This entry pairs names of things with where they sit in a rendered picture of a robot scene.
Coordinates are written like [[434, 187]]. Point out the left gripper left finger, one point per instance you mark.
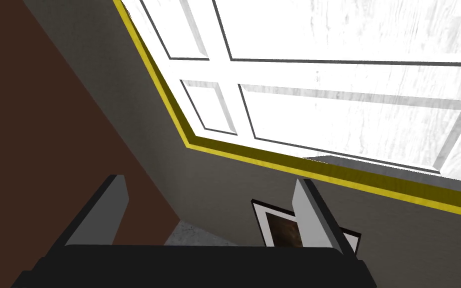
[[104, 216]]

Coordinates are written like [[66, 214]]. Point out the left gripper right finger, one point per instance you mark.
[[314, 222]]

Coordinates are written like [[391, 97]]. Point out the white panelled door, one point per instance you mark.
[[334, 80]]

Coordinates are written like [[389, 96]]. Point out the black framed wall picture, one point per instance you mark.
[[280, 230]]

